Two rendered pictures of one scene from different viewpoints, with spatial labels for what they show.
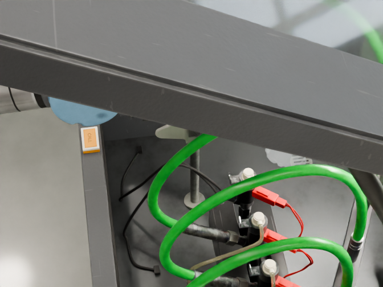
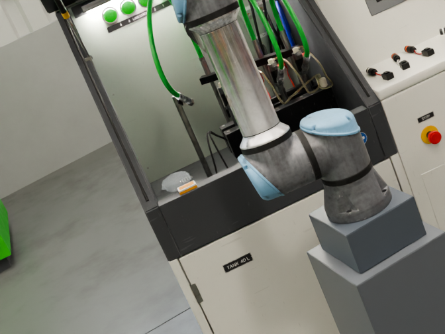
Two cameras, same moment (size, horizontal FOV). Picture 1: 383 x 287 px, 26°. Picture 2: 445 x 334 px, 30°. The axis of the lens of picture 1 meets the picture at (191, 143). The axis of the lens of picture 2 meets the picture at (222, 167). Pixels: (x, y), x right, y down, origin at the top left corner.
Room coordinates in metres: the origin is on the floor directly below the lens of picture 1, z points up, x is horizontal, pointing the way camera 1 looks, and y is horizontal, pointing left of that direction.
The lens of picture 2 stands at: (0.65, 2.24, 1.74)
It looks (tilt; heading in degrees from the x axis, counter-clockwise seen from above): 20 degrees down; 274
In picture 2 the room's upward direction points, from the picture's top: 24 degrees counter-clockwise
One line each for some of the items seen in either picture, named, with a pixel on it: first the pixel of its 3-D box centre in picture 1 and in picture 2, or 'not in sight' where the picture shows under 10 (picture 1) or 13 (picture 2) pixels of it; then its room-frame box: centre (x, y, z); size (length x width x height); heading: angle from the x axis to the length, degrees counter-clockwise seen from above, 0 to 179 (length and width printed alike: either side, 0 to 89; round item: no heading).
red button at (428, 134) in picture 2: not in sight; (432, 136); (0.24, 0.12, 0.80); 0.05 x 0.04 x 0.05; 9
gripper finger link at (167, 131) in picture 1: (176, 130); not in sight; (0.69, 0.02, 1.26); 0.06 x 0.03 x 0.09; 99
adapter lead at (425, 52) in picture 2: not in sight; (418, 50); (0.17, -0.05, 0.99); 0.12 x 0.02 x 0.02; 108
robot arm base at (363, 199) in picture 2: not in sight; (351, 186); (0.52, 0.55, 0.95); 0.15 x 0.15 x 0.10
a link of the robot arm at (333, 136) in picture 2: not in sight; (332, 142); (0.53, 0.55, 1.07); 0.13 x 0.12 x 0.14; 5
